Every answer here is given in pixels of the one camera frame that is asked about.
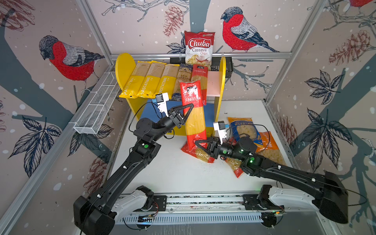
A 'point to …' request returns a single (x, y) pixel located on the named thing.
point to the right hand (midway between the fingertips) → (193, 146)
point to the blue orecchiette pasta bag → (243, 128)
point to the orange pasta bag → (270, 150)
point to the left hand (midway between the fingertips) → (192, 107)
